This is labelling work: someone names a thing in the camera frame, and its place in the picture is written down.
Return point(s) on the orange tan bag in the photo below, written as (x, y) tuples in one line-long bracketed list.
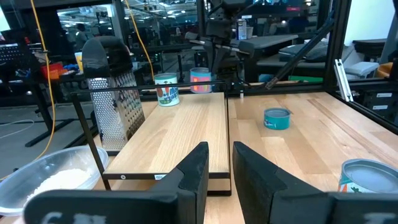
[(384, 70)]

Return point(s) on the blue pink corn can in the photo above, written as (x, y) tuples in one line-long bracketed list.
[(200, 81)]

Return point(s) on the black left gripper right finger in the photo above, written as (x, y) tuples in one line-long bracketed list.
[(264, 193)]

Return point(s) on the short teal tuna can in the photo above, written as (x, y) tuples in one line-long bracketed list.
[(275, 123)]

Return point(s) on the red storage bin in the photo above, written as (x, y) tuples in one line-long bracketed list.
[(53, 73)]

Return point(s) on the dark grey laptop bag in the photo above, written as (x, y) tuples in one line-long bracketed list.
[(295, 51)]

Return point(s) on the wooden shelf black metal frame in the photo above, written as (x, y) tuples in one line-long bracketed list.
[(174, 133)]

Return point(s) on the white teal mixed vegetables can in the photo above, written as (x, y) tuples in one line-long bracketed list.
[(168, 96)]

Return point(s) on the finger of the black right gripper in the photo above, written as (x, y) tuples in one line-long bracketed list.
[(226, 59), (217, 59)]

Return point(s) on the light grey office chair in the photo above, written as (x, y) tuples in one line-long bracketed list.
[(362, 68)]

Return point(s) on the grey desk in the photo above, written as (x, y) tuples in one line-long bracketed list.
[(270, 40)]

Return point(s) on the person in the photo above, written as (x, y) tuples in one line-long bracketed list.
[(81, 35)]

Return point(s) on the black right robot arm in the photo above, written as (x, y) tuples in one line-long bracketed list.
[(230, 6)]

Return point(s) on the black labelled control box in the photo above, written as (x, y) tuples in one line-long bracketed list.
[(367, 102)]

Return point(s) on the silver angle bracket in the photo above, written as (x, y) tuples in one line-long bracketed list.
[(343, 81)]

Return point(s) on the white blue carton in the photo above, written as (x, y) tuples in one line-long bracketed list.
[(241, 29)]

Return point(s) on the white powder heap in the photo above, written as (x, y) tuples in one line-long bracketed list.
[(62, 182)]

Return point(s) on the clear plastic bowl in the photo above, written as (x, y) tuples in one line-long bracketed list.
[(18, 183)]

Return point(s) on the yellow cup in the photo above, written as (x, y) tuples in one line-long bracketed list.
[(79, 62)]

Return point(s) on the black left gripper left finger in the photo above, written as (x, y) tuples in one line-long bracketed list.
[(183, 199)]

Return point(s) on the black workbench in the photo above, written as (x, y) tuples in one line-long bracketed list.
[(18, 96)]

